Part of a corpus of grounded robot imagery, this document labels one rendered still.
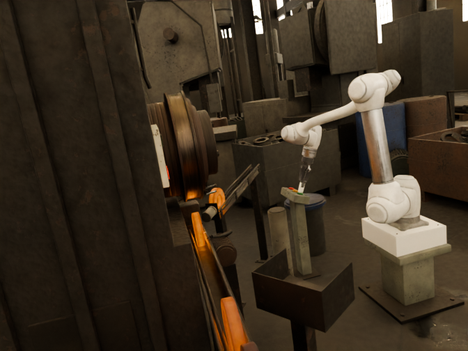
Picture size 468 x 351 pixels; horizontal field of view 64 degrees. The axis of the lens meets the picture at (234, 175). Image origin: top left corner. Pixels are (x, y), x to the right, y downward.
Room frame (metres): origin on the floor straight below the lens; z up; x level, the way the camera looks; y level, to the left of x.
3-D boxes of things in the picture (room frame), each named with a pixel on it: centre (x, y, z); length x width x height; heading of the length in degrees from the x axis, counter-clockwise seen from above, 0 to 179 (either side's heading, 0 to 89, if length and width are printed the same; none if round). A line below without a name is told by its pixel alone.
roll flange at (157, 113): (1.57, 0.27, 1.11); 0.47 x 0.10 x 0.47; 11
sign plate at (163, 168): (1.23, 0.23, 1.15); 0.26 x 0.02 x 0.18; 11
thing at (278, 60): (10.72, -1.59, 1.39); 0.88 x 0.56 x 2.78; 161
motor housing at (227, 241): (1.94, 0.13, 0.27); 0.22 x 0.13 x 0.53; 11
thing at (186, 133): (1.59, 0.19, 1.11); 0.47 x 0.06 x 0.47; 11
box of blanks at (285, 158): (4.24, -0.59, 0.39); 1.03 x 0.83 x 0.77; 116
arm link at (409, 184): (1.93, -0.90, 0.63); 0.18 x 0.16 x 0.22; 130
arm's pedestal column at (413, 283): (1.94, -0.91, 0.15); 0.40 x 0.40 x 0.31; 12
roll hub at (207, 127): (1.61, 0.10, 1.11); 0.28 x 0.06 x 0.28; 11
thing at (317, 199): (2.75, -0.51, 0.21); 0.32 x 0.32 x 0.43
